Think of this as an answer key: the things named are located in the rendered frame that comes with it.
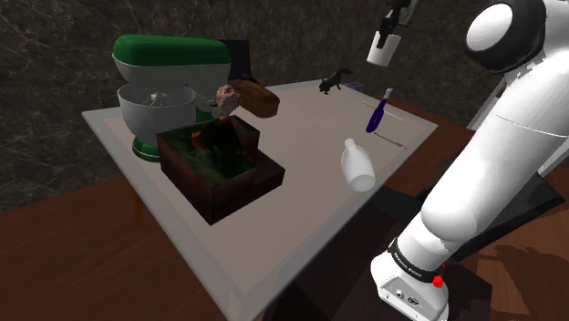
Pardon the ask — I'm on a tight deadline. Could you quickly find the green and white stand mixer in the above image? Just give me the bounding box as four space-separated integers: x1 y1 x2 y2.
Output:
112 34 233 164

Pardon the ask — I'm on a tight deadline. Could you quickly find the purple handled kitchen tool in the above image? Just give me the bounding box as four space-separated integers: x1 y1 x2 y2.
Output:
365 87 395 134

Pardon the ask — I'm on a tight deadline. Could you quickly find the brown bread loaf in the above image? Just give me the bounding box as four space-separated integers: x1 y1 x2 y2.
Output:
230 78 282 119

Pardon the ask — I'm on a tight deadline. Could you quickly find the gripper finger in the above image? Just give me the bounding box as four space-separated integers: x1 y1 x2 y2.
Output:
377 17 398 49

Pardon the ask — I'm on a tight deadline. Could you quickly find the thin yellow and white stick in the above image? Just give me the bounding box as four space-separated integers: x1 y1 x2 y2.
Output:
363 100 409 123

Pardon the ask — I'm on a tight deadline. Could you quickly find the pink and white lump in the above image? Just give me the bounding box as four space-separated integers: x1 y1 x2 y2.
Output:
215 84 243 118

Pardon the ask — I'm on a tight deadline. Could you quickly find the thin grey metal stick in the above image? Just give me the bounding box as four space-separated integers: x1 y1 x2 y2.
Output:
373 131 409 150

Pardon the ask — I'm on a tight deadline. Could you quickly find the black animal figure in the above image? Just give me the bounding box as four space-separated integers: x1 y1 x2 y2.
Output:
318 66 353 96

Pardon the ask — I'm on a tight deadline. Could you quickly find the white bottle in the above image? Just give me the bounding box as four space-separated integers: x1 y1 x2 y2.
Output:
340 138 378 193

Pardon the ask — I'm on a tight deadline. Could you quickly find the pale grey table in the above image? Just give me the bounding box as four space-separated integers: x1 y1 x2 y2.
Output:
81 78 440 321

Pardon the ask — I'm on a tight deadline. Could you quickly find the dark brown box with plants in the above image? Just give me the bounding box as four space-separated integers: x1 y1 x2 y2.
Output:
155 114 286 227

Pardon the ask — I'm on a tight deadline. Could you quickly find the white cup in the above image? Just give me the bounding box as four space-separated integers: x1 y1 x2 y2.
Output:
366 30 402 68

